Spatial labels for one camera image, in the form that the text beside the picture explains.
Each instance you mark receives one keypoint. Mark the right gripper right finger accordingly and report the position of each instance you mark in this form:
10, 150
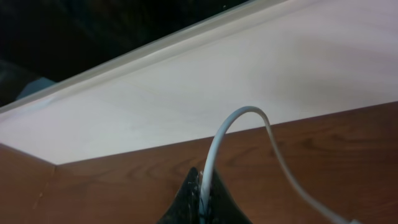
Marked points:
222, 209

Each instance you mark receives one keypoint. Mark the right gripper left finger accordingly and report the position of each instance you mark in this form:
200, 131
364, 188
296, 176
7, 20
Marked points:
184, 208

